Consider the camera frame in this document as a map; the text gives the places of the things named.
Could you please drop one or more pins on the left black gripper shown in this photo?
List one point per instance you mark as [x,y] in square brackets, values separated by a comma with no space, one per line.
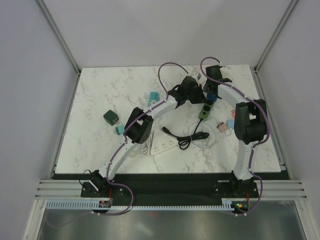
[201,98]

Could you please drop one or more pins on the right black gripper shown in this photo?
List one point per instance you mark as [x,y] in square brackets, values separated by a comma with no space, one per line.
[205,88]

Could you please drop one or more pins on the blue cube adapter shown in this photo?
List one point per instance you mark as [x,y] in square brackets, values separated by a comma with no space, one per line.
[211,97]

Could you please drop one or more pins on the green power strip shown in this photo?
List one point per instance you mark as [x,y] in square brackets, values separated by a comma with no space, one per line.
[205,111]

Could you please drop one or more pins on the pink plug adapter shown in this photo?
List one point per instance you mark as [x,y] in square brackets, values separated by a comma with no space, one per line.
[233,114]

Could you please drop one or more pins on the teal power strip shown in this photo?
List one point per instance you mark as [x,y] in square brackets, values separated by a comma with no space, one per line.
[154,97]

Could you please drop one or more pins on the light blue charger plug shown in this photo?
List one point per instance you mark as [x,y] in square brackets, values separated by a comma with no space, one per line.
[230,123]

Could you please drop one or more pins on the white triangular power strip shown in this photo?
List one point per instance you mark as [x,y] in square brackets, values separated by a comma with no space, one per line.
[162,142]

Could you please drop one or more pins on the teal small charger plug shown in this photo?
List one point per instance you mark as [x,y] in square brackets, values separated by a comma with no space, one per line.
[119,130]

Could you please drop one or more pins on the dark green cube adapter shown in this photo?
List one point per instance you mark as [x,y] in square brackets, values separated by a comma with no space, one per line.
[111,117]

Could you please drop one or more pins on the beige dual usb adapter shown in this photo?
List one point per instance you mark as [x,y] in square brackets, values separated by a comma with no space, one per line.
[222,127]

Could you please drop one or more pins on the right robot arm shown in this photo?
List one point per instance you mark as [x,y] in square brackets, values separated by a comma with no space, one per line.
[251,127]

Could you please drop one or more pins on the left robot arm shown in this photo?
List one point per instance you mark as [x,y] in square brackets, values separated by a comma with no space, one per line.
[136,131]

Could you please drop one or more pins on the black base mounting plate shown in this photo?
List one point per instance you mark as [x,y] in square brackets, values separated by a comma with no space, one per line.
[165,189]

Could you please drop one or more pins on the slotted cable duct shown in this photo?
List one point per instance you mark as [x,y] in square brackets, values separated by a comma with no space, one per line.
[69,204]

